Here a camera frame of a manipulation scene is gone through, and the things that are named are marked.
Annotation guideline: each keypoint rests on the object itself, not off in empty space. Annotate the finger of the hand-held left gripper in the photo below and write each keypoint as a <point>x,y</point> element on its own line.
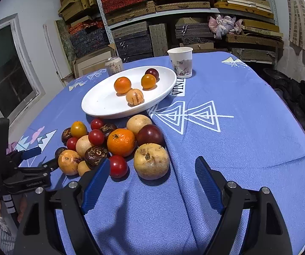
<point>31,152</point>
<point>46,166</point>

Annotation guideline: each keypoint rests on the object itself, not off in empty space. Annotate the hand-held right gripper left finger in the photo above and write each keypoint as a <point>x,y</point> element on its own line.
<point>96,186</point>

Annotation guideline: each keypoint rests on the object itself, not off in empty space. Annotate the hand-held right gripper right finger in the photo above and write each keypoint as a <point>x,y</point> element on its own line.
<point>208,183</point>

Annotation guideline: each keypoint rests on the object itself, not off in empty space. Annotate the small orange-tan fruit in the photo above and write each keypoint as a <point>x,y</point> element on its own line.
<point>82,168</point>

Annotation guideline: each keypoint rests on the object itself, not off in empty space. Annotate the orange spotted round fruit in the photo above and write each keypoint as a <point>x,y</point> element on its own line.
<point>69,162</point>

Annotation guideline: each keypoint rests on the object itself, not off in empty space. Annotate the red cherry tomato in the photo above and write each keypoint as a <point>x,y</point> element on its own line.
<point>97,124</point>
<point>118,166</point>
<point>72,143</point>
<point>96,137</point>

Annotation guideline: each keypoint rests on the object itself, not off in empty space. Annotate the tan round fruit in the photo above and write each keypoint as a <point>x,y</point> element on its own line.
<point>83,146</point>
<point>138,123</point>

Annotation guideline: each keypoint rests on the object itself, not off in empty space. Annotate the yellow-orange cherry tomato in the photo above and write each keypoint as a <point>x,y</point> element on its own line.
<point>78,129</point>

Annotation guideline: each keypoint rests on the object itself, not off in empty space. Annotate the dark purple plum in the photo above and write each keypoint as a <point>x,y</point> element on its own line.
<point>152,71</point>
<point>150,136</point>

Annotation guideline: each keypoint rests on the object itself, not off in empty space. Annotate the white oval plate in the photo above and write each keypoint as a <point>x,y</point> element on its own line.
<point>102,101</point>

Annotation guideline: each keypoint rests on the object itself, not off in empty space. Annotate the blue printed tablecloth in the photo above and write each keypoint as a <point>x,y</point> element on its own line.
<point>221,138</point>

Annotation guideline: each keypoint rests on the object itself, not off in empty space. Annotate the white framed window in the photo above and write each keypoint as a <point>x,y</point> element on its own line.
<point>6,66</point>

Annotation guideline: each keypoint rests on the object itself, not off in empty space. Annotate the peach striped fruit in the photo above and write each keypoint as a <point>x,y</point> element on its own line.
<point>134,97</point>

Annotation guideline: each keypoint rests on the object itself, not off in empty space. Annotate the white board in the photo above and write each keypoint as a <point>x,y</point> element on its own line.
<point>54,50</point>

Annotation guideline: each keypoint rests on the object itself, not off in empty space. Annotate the cardboard box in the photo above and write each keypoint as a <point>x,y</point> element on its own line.
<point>91,63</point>

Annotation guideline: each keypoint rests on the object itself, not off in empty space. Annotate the green marbled panel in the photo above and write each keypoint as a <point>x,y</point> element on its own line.
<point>65,42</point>

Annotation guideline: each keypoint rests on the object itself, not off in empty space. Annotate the orange cherry tomato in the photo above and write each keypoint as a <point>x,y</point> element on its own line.
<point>148,81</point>

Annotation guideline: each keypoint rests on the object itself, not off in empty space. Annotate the drink can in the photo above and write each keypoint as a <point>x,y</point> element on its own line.
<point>114,66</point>

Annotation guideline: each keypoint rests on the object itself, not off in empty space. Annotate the stack of blue patterned boxes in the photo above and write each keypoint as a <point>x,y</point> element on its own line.
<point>88,42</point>

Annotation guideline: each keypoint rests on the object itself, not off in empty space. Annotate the black jacket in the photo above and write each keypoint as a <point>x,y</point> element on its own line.
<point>301,101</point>

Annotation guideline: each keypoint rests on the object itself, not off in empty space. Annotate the printed paper cup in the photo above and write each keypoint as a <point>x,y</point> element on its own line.
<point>180,61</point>

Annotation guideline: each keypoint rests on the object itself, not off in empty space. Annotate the dark round object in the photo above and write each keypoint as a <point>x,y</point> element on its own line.
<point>272,75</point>

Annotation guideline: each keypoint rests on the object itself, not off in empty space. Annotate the stack of dark grey boxes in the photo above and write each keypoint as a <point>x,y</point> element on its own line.
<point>134,45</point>

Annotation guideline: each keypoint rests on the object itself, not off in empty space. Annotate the stack of small woven boxes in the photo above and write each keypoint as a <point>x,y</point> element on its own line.
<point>75,8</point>

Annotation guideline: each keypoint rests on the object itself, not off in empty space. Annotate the stack of brown flat boxes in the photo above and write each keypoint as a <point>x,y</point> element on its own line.
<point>253,38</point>

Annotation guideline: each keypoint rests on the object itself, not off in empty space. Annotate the grey upright woven box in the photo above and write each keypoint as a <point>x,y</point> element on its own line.
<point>158,39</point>

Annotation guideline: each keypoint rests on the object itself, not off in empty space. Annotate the crumpled pink cloth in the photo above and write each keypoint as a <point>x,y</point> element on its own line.
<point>224,24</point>

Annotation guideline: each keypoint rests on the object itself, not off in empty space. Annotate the metal shelf rack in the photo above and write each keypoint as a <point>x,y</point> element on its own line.
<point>184,12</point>

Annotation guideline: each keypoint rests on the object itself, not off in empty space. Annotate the stack of tan woven boxes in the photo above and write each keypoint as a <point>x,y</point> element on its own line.
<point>181,6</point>

